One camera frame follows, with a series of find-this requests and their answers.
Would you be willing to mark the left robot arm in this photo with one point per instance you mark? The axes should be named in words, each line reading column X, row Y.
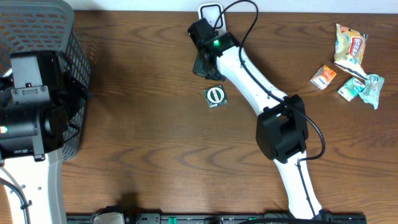
column 41, row 119

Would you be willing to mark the black round-logo snack packet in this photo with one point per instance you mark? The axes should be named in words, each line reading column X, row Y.
column 215, row 96

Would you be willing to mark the large yellow snack bag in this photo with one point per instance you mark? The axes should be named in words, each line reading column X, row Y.
column 349, row 51

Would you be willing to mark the white barcode scanner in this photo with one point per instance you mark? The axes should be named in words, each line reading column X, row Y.
column 211, row 12

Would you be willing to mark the orange candy packet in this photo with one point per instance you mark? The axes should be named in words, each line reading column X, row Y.
column 323, row 77

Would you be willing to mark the teal candy packet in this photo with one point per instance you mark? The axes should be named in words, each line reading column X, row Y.
column 351, row 89

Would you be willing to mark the dark grey plastic basket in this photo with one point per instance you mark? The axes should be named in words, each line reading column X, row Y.
column 34, row 26

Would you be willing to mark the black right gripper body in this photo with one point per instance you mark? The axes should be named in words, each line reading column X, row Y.
column 207, row 72

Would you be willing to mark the light green snack packet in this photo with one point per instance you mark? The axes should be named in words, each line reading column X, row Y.
column 371, row 92

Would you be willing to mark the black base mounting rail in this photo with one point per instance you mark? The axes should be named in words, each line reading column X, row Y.
column 155, row 218

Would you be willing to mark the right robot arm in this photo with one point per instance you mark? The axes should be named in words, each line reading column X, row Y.
column 281, row 131

